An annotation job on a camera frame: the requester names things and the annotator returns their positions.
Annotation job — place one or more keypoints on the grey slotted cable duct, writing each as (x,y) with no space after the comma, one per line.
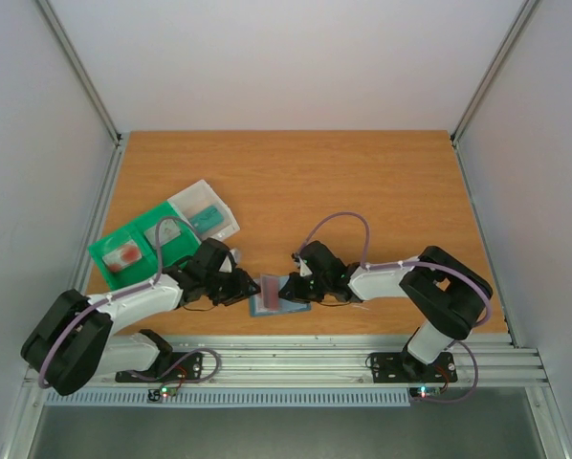
(199,397)

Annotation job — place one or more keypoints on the grey card in tray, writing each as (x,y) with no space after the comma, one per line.
(160,234)

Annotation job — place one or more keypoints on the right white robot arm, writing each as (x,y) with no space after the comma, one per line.
(452,298)

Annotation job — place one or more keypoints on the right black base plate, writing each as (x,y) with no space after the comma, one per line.
(397,367)

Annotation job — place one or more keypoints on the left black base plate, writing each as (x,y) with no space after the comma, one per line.
(185,367)

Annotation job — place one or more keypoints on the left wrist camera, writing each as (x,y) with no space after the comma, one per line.
(231,258)

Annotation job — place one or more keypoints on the dark red card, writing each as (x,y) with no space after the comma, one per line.
(269,292)

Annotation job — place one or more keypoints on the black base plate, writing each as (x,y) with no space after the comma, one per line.
(185,367)
(397,367)

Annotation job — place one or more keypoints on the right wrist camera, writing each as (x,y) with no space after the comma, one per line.
(301,264)

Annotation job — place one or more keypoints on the aluminium front rail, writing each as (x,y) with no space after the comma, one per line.
(339,361)

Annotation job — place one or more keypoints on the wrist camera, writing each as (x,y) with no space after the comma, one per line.
(301,264)
(231,258)

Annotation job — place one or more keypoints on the white translucent plastic bin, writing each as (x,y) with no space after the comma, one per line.
(202,207)

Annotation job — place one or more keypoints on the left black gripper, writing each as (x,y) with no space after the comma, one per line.
(241,290)

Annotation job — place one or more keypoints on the red white card in tray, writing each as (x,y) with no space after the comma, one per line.
(122,257)

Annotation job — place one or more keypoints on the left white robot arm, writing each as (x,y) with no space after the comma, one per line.
(69,345)

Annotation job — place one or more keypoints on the teal card in bin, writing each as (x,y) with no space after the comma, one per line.
(207,219)

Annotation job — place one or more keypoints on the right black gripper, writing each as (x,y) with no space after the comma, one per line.
(303,286)

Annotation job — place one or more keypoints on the teal card holder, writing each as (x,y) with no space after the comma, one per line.
(285,306)

